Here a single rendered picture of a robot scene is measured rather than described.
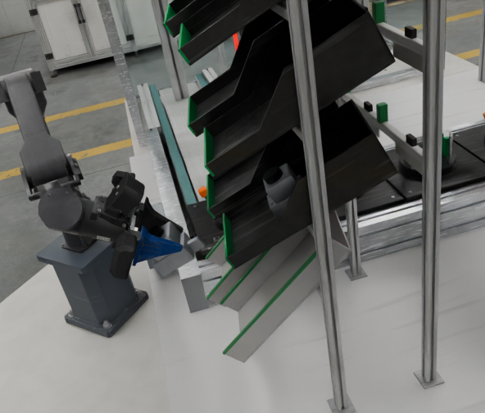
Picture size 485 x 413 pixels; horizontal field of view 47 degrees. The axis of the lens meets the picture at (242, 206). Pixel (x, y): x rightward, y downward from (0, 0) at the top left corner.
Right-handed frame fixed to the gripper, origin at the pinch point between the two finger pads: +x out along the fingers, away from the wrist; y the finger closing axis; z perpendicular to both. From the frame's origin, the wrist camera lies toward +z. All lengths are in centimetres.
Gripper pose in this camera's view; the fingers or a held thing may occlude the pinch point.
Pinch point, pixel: (160, 234)
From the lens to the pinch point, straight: 89.9
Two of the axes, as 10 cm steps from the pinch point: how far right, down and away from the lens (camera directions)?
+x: 9.5, 2.3, 2.3
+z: 3.1, -8.1, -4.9
